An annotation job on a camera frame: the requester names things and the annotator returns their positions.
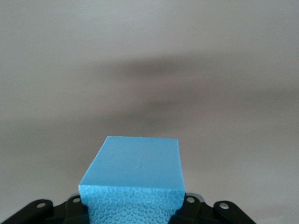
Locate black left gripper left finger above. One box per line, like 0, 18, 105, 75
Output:
0, 193, 91, 224

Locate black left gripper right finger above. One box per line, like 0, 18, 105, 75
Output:
171, 192, 255, 224

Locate blue foam block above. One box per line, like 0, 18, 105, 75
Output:
78, 136, 186, 224

